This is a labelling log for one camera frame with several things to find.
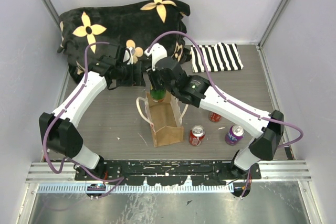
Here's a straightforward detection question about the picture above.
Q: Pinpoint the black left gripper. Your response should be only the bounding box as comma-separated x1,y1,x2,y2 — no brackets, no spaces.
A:
117,61,146,87

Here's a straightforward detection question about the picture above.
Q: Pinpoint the green glass bottle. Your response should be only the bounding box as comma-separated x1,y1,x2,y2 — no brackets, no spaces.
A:
150,86,166,103

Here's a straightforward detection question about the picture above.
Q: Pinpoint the watermelon print jute bag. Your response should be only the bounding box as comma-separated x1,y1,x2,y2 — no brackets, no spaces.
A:
135,93,188,147

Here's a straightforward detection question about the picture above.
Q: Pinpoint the red coca-cola can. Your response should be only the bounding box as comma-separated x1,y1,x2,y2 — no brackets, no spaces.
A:
208,112,222,123
189,125,205,146

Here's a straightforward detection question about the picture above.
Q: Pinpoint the purple Fanta can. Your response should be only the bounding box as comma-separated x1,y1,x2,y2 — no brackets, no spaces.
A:
225,125,245,145

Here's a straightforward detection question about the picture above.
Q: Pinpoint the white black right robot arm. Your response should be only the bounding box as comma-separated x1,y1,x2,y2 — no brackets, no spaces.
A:
147,57,284,179

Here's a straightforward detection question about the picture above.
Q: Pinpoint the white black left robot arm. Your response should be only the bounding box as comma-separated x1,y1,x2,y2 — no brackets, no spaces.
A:
39,43,143,180

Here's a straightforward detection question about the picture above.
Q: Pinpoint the black floral plush blanket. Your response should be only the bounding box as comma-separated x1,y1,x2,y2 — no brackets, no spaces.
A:
57,0,191,83

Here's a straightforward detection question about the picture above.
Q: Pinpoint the black white striped cloth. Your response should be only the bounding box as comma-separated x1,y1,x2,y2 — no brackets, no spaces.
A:
190,42,244,73

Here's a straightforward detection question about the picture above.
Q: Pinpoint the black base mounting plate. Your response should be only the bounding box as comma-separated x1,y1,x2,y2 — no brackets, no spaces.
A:
75,159,263,187

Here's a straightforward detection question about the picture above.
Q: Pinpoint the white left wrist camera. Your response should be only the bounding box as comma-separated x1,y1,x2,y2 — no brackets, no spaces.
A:
123,47,143,65

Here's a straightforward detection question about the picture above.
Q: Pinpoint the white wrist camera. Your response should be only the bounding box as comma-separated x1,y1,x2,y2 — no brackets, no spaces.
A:
123,47,143,65
144,43,167,70

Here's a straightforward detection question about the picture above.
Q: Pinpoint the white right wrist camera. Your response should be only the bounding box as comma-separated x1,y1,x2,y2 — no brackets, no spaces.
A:
144,43,167,70

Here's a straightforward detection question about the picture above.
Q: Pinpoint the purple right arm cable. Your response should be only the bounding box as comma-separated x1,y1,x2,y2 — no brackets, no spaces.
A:
146,31,304,199

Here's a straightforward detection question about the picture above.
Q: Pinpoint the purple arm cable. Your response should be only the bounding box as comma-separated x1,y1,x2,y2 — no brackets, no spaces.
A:
146,31,304,199
43,41,125,199

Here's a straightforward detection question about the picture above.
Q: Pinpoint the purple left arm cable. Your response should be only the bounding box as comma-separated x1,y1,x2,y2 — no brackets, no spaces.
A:
43,41,125,199

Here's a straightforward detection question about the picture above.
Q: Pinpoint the aluminium front rail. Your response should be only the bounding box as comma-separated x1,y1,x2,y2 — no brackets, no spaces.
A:
26,160,312,194

